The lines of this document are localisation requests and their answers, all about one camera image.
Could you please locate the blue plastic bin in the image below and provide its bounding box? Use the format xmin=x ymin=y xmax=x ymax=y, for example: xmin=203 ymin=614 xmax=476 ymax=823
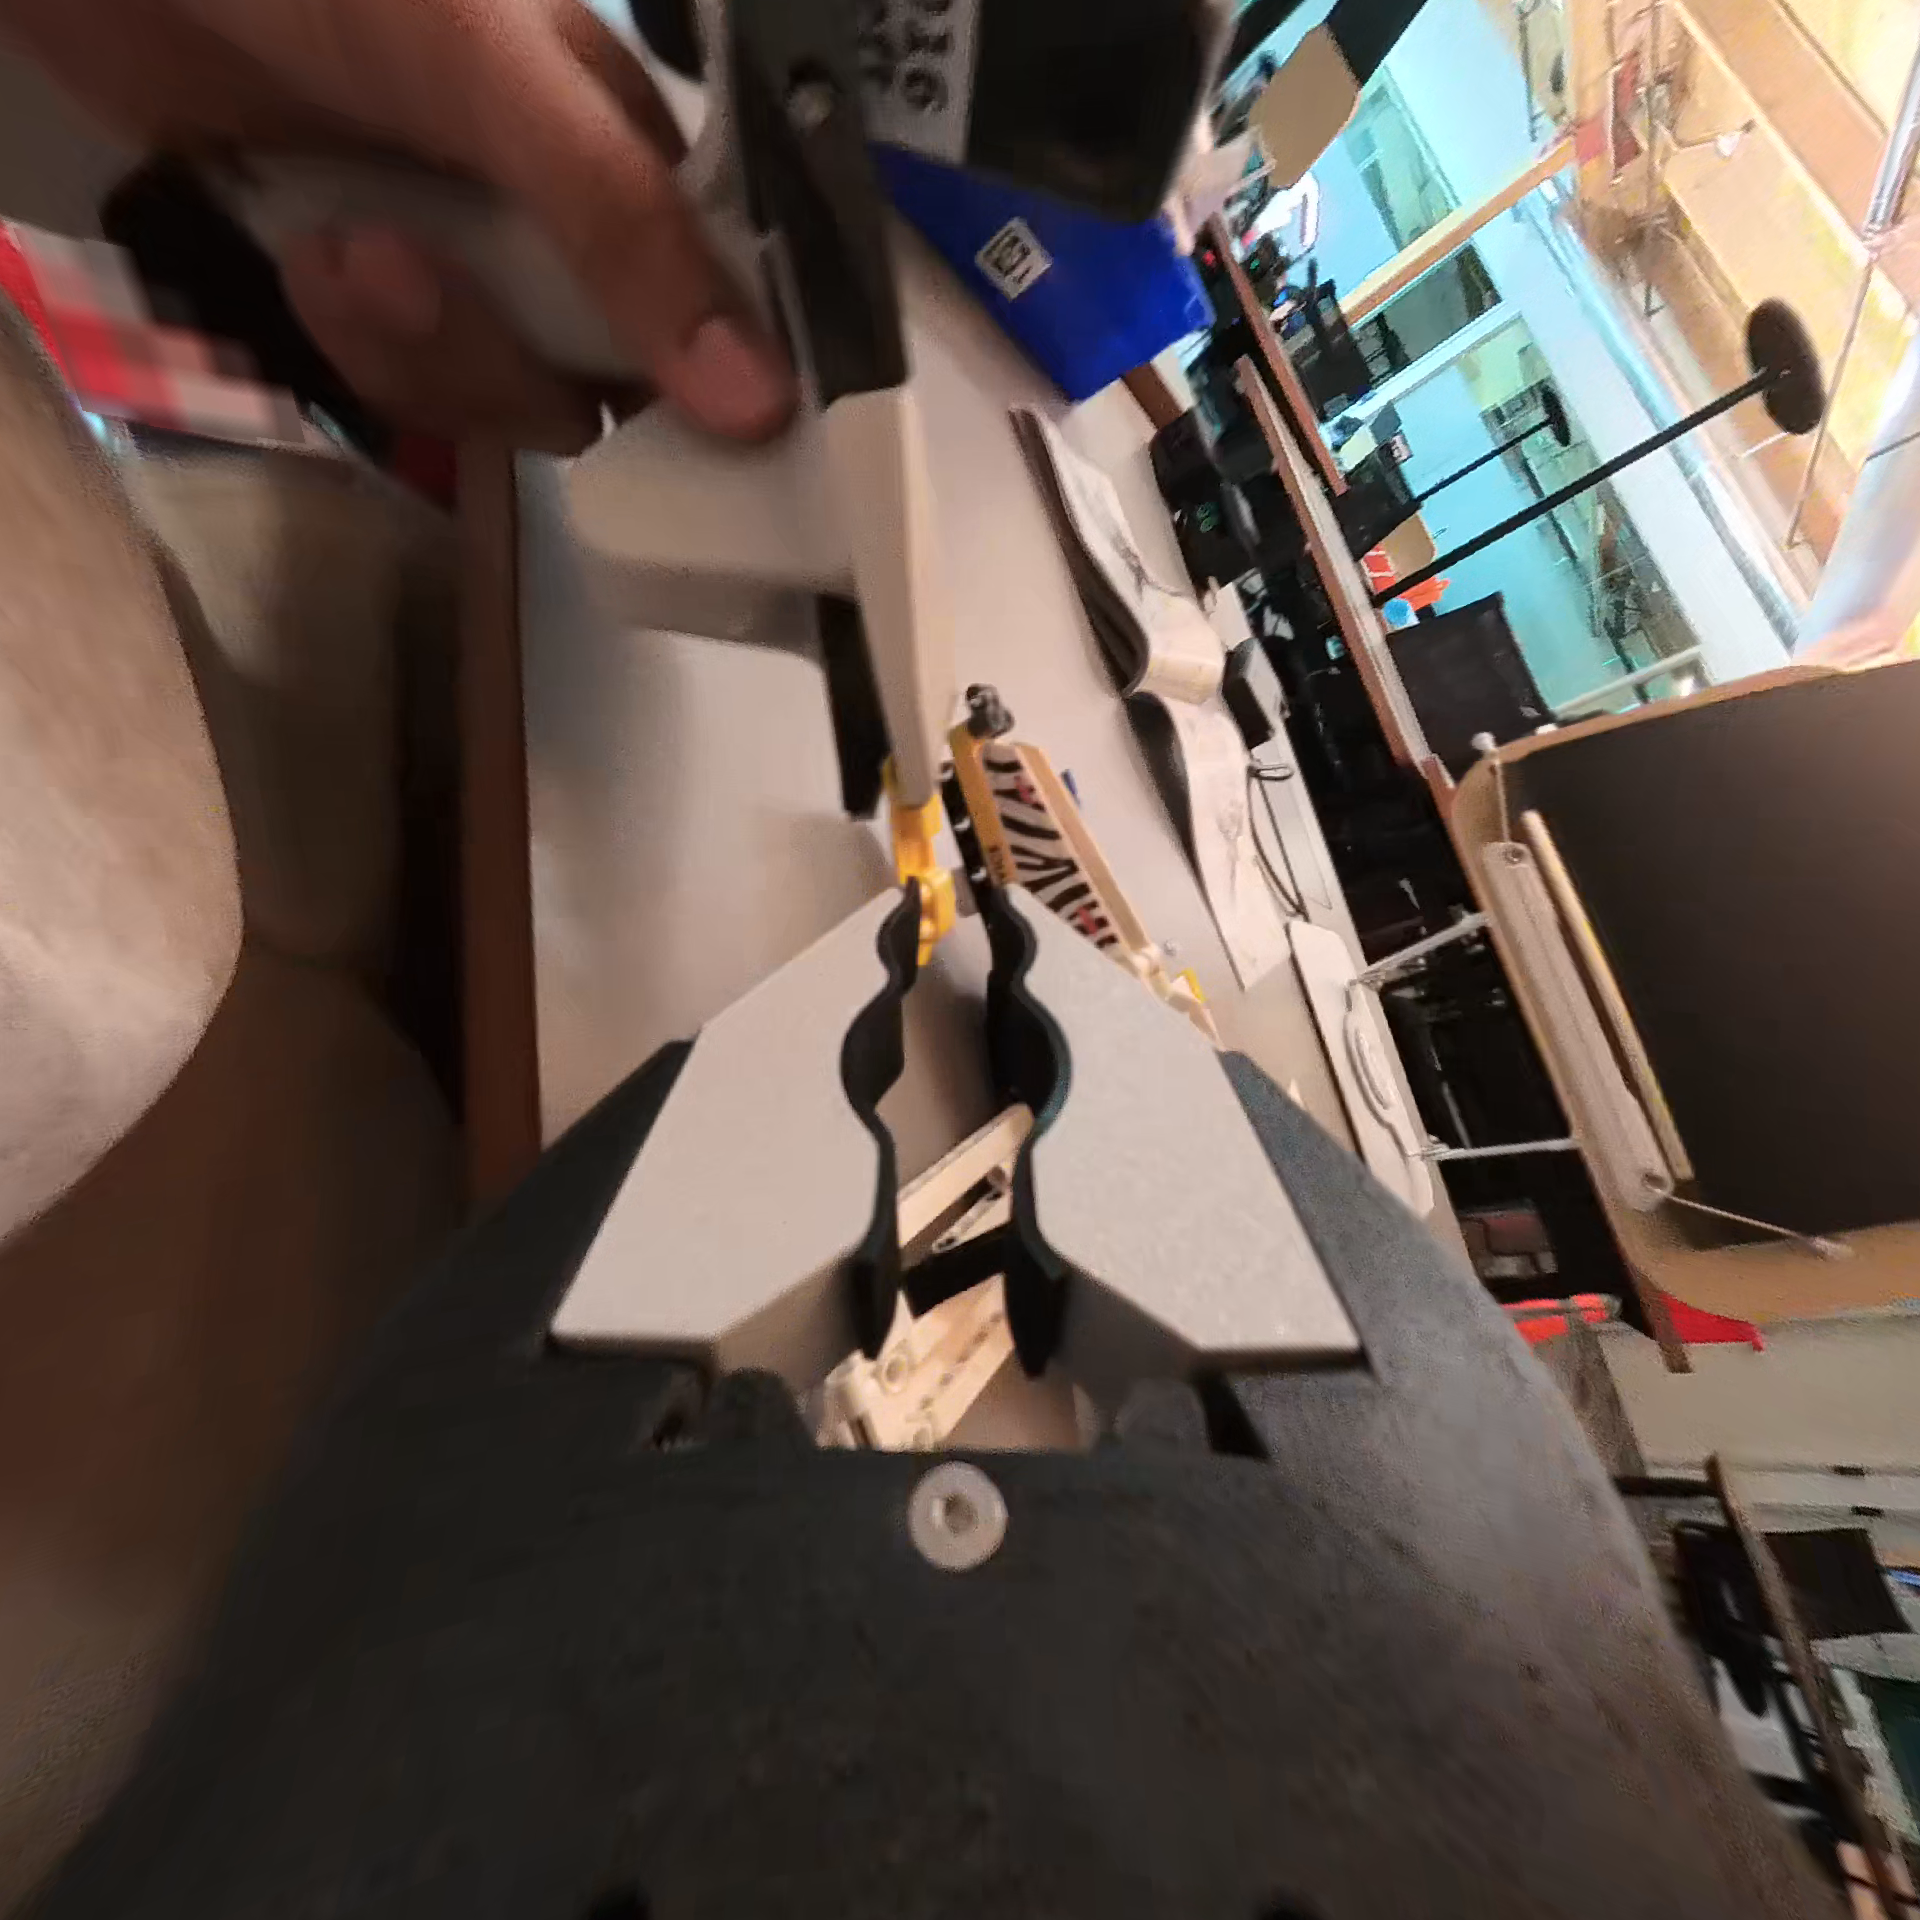
xmin=877 ymin=141 xmax=1217 ymax=405

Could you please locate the person's left hand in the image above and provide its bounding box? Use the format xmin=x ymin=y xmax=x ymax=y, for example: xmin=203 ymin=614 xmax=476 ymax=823
xmin=92 ymin=0 xmax=804 ymax=461

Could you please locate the zebra striped lego helicopter model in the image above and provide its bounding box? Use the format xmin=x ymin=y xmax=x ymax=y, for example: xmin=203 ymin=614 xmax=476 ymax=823
xmin=816 ymin=682 xmax=1221 ymax=1449

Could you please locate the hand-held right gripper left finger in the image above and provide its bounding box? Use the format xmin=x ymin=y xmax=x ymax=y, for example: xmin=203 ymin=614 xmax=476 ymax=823
xmin=549 ymin=882 xmax=927 ymax=1375

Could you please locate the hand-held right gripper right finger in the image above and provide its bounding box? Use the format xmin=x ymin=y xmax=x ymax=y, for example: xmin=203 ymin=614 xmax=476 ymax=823
xmin=981 ymin=884 xmax=1367 ymax=1448

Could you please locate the black round base stand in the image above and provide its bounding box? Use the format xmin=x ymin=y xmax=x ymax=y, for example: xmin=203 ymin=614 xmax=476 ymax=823
xmin=1418 ymin=296 xmax=1833 ymax=587

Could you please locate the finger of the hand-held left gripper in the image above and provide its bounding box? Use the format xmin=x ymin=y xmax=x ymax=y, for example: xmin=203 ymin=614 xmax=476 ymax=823
xmin=569 ymin=398 xmax=953 ymax=823

